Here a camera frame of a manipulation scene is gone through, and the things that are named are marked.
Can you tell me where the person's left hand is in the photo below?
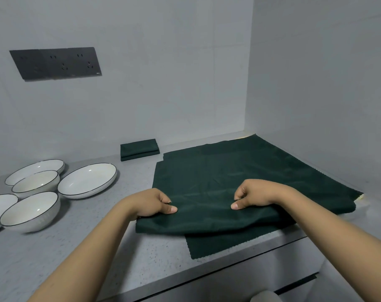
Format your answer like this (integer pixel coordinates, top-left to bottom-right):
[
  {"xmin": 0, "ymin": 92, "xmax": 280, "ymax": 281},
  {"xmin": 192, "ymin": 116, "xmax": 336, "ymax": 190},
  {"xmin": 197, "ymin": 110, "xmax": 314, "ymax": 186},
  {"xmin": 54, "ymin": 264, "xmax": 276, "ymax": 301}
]
[{"xmin": 121, "ymin": 188, "xmax": 178, "ymax": 221}]

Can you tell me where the person's right hand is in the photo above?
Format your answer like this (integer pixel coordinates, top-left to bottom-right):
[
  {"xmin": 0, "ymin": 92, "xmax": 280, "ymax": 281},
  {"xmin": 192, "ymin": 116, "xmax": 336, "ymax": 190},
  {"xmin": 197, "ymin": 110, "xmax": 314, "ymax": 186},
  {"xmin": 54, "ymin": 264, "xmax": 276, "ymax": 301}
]
[{"xmin": 230, "ymin": 179, "xmax": 293, "ymax": 211}]

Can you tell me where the dark green cloth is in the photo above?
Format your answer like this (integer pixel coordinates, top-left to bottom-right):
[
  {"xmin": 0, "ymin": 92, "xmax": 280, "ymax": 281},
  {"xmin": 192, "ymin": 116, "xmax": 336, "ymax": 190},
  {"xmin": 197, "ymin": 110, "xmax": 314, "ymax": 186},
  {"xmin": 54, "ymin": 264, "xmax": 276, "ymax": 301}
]
[
  {"xmin": 152, "ymin": 134, "xmax": 364, "ymax": 260},
  {"xmin": 135, "ymin": 140, "xmax": 364, "ymax": 235},
  {"xmin": 120, "ymin": 139, "xmax": 160, "ymax": 162}
]

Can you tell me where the person's right forearm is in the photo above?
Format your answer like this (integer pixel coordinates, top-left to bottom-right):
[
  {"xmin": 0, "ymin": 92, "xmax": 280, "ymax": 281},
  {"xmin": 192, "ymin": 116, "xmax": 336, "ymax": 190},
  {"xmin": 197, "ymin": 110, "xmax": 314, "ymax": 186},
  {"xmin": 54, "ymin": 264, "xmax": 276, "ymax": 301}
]
[{"xmin": 272, "ymin": 186, "xmax": 381, "ymax": 302}]

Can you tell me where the person's left forearm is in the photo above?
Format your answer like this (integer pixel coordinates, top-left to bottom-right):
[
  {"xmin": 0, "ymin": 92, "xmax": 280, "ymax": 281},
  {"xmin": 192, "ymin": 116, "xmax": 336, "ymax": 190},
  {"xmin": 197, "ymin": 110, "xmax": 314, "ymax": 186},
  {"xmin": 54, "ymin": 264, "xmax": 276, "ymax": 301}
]
[{"xmin": 27, "ymin": 195, "xmax": 138, "ymax": 302}]

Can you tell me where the folded dark green cloth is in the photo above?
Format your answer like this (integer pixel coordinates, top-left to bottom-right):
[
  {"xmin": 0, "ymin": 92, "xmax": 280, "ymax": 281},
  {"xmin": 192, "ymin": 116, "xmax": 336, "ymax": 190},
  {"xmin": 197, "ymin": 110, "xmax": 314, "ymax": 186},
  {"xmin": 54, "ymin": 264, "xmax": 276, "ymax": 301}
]
[{"xmin": 120, "ymin": 139, "xmax": 160, "ymax": 162}]

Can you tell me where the grey cabinet drawer front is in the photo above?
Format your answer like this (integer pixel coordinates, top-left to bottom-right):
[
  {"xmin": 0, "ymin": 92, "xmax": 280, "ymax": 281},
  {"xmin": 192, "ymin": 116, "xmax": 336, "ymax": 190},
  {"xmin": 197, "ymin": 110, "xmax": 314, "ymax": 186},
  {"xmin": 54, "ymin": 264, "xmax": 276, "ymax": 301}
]
[{"xmin": 98, "ymin": 236, "xmax": 324, "ymax": 302}]

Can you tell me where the white round object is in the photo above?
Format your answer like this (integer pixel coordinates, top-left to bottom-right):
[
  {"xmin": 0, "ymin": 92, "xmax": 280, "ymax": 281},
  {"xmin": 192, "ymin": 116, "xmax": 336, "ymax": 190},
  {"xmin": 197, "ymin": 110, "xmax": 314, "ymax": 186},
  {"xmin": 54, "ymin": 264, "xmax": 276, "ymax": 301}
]
[{"xmin": 256, "ymin": 289, "xmax": 278, "ymax": 302}]

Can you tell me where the white black-rimmed bowl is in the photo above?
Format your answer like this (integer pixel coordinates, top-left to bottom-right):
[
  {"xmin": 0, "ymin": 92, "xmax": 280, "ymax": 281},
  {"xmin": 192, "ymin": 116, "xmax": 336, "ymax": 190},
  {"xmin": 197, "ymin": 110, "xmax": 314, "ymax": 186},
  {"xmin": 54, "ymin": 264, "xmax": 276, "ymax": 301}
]
[
  {"xmin": 0, "ymin": 191, "xmax": 61, "ymax": 233},
  {"xmin": 12, "ymin": 170, "xmax": 60, "ymax": 199}
]

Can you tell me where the black wall socket panel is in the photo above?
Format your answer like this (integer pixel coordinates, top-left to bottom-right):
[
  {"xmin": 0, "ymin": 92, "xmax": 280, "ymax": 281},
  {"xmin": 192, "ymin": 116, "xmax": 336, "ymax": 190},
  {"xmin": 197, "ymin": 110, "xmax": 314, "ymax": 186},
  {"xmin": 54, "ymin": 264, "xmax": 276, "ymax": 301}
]
[{"xmin": 9, "ymin": 47, "xmax": 102, "ymax": 81}]

